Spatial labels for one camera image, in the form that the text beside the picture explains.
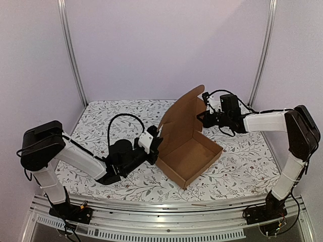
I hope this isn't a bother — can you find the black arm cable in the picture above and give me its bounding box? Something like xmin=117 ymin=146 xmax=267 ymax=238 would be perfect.
xmin=105 ymin=113 xmax=147 ymax=157
xmin=206 ymin=89 xmax=253 ymax=137

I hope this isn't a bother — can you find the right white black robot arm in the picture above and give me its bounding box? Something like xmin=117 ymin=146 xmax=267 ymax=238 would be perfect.
xmin=197 ymin=90 xmax=321 ymax=224

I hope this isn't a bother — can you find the aluminium corner post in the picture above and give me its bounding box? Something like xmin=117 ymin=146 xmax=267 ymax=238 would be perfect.
xmin=248 ymin=0 xmax=278 ymax=107
xmin=58 ymin=0 xmax=88 ymax=107

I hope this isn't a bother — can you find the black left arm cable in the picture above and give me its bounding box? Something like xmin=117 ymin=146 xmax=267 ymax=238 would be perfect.
xmin=105 ymin=113 xmax=147 ymax=157

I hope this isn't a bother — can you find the aluminium front rail frame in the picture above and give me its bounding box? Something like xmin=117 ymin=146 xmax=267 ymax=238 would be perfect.
xmin=20 ymin=195 xmax=316 ymax=241

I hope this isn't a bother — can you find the left aluminium corner post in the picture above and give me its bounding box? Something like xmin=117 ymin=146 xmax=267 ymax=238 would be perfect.
xmin=58 ymin=0 xmax=88 ymax=107

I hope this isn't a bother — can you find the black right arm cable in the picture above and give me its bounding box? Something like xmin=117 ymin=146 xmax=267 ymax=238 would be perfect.
xmin=206 ymin=89 xmax=253 ymax=137

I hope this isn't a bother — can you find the right aluminium corner post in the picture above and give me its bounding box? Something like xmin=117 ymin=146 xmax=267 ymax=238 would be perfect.
xmin=248 ymin=0 xmax=278 ymax=107

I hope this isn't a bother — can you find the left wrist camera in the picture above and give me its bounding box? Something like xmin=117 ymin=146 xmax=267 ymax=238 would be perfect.
xmin=138 ymin=126 xmax=159 ymax=154

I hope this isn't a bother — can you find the brown cardboard box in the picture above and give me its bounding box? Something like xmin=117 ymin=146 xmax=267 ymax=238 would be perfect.
xmin=156 ymin=85 xmax=223 ymax=189

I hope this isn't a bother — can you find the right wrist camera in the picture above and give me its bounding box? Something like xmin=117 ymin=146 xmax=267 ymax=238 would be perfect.
xmin=202 ymin=92 xmax=221 ymax=113

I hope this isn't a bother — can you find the white floral table cloth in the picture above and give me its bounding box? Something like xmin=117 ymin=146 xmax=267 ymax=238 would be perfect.
xmin=56 ymin=100 xmax=280 ymax=203

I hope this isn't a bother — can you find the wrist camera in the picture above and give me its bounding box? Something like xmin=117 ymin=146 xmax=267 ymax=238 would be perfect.
xmin=138 ymin=126 xmax=159 ymax=154
xmin=202 ymin=92 xmax=221 ymax=113

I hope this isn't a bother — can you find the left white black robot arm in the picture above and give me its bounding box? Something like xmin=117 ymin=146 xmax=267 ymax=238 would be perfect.
xmin=16 ymin=120 xmax=163 ymax=223

